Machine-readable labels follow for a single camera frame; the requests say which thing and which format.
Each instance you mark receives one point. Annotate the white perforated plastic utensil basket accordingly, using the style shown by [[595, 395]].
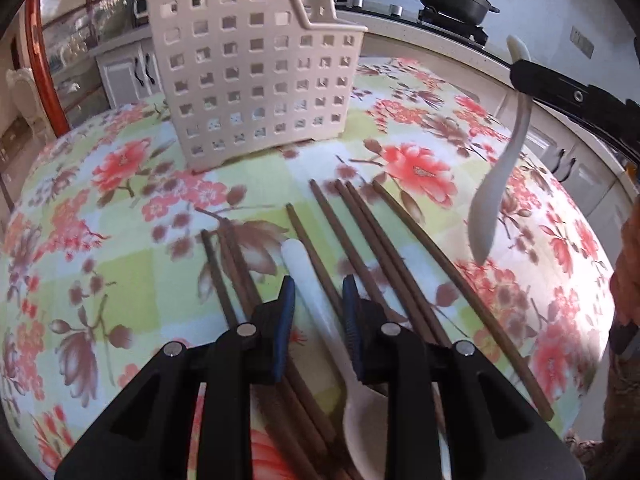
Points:
[[250, 85]]

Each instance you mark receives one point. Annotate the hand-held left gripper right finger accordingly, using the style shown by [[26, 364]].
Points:
[[352, 330]]

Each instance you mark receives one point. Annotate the white plastic spoon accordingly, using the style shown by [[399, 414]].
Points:
[[487, 210], [367, 425]]

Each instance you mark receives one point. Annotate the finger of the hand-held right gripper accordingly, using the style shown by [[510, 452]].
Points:
[[555, 87]]

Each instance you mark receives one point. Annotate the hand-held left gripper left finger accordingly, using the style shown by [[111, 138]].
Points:
[[280, 340]]

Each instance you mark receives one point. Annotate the white wall outlet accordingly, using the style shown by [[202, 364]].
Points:
[[582, 41]]

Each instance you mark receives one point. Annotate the red wooden door frame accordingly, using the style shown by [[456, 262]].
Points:
[[45, 75]]

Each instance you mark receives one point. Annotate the floral checked tablecloth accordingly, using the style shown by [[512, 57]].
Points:
[[125, 220]]

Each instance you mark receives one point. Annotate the white ornate dining chair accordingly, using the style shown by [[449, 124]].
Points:
[[27, 95]]

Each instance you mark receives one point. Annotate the bunch of brown wooden chopsticks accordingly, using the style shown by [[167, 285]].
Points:
[[300, 410]]

